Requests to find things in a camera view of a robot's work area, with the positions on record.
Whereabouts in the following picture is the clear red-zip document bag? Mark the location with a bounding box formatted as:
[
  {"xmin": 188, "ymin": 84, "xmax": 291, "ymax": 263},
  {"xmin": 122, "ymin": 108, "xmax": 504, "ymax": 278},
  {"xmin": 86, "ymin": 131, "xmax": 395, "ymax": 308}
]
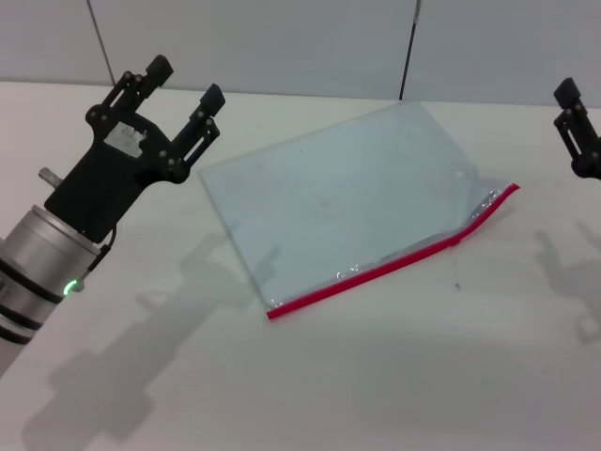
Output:
[{"xmin": 196, "ymin": 101, "xmax": 522, "ymax": 323}]

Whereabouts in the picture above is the black background cable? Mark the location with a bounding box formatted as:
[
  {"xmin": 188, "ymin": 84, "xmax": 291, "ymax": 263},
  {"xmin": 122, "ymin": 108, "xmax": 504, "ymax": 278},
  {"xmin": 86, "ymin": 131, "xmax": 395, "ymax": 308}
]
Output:
[{"xmin": 399, "ymin": 0, "xmax": 423, "ymax": 101}]

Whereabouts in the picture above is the thin black left wrist cable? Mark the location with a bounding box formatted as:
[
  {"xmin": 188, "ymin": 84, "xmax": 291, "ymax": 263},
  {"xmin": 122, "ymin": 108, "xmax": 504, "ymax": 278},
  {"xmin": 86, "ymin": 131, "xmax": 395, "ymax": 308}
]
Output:
[{"xmin": 86, "ymin": 225, "xmax": 118, "ymax": 273}]

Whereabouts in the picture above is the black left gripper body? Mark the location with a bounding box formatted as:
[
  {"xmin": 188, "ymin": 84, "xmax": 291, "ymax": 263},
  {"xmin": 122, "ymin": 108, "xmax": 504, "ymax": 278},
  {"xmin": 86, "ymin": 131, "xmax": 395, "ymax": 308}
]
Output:
[{"xmin": 43, "ymin": 104, "xmax": 192, "ymax": 244}]

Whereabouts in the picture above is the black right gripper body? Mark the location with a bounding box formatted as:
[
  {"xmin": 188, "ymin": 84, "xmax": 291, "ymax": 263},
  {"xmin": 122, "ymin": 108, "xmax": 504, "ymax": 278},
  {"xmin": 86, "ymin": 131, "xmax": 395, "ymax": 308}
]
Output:
[{"xmin": 569, "ymin": 158, "xmax": 601, "ymax": 181}]

